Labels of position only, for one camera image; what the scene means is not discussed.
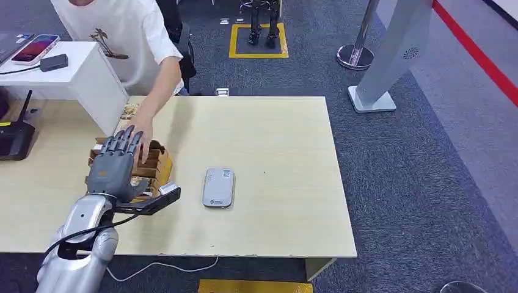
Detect smartphone with white case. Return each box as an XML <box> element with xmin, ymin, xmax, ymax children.
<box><xmin>10</xmin><ymin>33</ymin><xmax>62</xmax><ymax>67</ymax></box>

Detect person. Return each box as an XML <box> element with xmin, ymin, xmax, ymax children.
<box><xmin>49</xmin><ymin>0</ymin><xmax>191</xmax><ymax>165</ymax></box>

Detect white cable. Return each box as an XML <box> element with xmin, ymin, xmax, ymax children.
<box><xmin>105</xmin><ymin>256</ymin><xmax>220</xmax><ymax>283</ymax></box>

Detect black office chair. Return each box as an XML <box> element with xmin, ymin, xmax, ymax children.
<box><xmin>155</xmin><ymin>0</ymin><xmax>199</xmax><ymax>93</ymax></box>

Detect chrome stanchion post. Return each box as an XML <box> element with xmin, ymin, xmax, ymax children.
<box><xmin>335</xmin><ymin>0</ymin><xmax>382</xmax><ymax>71</ymax></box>

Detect black power bank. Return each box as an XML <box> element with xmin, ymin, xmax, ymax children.
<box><xmin>39</xmin><ymin>53</ymin><xmax>69</xmax><ymax>73</ymax></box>

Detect white raised desk shelf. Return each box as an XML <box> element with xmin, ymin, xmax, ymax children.
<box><xmin>0</xmin><ymin>40</ymin><xmax>130</xmax><ymax>137</ymax></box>

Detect grey standing kiosk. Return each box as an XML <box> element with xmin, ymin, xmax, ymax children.
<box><xmin>346</xmin><ymin>0</ymin><xmax>434</xmax><ymax>114</ymax></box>

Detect standing black robot legs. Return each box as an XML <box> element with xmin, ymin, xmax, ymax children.
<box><xmin>239</xmin><ymin>0</ymin><xmax>283</xmax><ymax>51</ymax></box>

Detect wooden card box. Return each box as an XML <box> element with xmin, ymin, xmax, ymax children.
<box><xmin>87</xmin><ymin>137</ymin><xmax>174</xmax><ymax>203</ymax></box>

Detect grey laptop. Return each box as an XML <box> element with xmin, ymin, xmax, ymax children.
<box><xmin>0</xmin><ymin>32</ymin><xmax>37</xmax><ymax>65</ymax></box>

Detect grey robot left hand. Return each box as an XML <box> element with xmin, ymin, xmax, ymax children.
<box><xmin>85</xmin><ymin>125</ymin><xmax>150</xmax><ymax>204</ymax></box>

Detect stack of printed cards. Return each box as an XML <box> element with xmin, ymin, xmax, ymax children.
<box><xmin>119</xmin><ymin>101</ymin><xmax>142</xmax><ymax>121</ymax></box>

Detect round metal base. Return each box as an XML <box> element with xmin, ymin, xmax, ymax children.
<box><xmin>440</xmin><ymin>280</ymin><xmax>487</xmax><ymax>293</ymax></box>

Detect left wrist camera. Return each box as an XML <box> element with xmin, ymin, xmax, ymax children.
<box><xmin>114</xmin><ymin>181</ymin><xmax>182</xmax><ymax>216</ymax></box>

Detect thin black cable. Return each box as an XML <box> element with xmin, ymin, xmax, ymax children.
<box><xmin>0</xmin><ymin>63</ymin><xmax>42</xmax><ymax>76</ymax></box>

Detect person's left hand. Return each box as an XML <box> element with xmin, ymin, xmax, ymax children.
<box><xmin>128</xmin><ymin>112</ymin><xmax>156</xmax><ymax>165</ymax></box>

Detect pale wooden desk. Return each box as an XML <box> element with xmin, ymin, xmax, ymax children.
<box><xmin>0</xmin><ymin>95</ymin><xmax>358</xmax><ymax>283</ymax></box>

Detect black router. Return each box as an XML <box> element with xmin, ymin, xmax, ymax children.
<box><xmin>0</xmin><ymin>89</ymin><xmax>37</xmax><ymax>162</ymax></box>

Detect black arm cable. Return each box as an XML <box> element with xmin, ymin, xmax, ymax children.
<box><xmin>42</xmin><ymin>214</ymin><xmax>141</xmax><ymax>260</ymax></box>

